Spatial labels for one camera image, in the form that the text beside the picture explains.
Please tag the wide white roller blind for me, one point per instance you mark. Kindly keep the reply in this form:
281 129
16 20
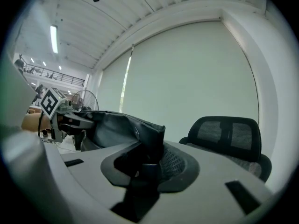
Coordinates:
187 78

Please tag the long ceiling tube light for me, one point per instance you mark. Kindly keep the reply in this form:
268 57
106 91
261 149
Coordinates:
54 39

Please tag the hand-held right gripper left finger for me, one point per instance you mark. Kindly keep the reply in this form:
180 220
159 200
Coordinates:
109 171

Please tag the black mesh office chair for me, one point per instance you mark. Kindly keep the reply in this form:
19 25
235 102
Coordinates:
229 136

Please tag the narrow white roller blind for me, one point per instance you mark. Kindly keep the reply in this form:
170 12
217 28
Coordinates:
112 90

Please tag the black bag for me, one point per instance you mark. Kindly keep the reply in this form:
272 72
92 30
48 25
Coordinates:
121 132

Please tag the black balcony railing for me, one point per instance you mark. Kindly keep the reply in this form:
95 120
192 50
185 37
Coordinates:
56 74

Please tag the standing metal fan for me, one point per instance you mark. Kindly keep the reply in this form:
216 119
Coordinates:
86 100

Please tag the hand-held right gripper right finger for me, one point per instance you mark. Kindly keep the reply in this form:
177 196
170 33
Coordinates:
184 169

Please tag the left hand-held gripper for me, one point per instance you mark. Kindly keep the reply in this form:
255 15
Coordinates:
51 106

